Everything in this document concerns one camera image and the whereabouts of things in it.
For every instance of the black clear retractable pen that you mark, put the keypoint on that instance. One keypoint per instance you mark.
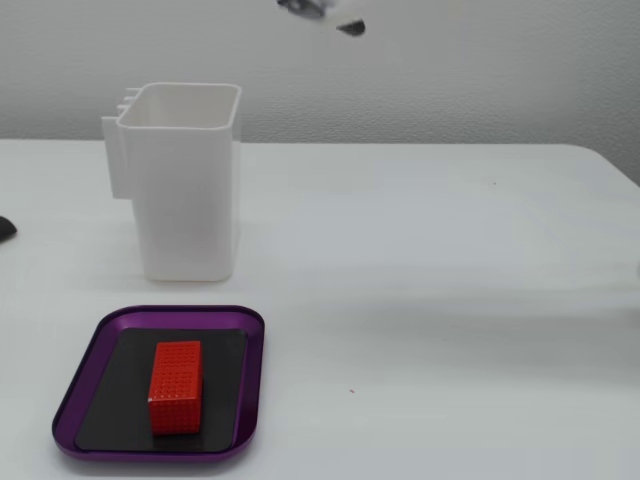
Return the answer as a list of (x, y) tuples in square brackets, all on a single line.
[(352, 27)]

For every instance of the white plastic pen holder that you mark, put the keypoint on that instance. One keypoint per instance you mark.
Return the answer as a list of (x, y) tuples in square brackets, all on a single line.
[(185, 200)]

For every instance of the purple metal tray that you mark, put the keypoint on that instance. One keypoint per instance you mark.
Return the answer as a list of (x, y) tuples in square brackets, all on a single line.
[(252, 360)]

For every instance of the red perforated block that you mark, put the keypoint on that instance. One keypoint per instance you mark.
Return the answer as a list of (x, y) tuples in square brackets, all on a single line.
[(175, 395)]

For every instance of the black mat in tray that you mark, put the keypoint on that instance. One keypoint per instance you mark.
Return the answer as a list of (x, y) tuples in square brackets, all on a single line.
[(122, 395)]

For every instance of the black rounded object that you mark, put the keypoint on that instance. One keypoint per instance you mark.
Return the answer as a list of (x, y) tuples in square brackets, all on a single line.
[(6, 230)]

